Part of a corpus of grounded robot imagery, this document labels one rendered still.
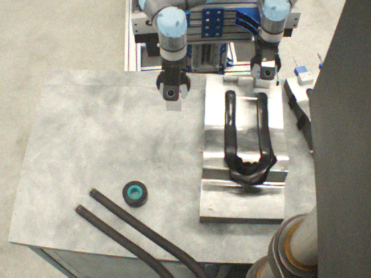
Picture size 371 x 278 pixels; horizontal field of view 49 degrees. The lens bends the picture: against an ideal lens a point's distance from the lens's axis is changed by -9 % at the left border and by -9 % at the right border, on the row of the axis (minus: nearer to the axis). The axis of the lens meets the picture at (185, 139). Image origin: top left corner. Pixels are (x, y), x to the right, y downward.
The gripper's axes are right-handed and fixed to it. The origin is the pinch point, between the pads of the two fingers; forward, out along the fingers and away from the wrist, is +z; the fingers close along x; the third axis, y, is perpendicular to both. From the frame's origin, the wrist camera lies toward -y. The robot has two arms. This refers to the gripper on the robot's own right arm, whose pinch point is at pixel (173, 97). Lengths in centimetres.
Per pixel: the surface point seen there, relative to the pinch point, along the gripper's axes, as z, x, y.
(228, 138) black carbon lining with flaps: 5.1, -17.7, -10.7
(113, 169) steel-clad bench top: 15.0, 18.9, -19.2
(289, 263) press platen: -59, -22, -65
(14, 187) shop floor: 95, 92, 0
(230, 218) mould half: 10.1, -19.3, -35.6
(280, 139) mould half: 4.7, -34.5, -10.6
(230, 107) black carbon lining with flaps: 7.0, -18.6, 1.8
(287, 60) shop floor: 95, -63, 97
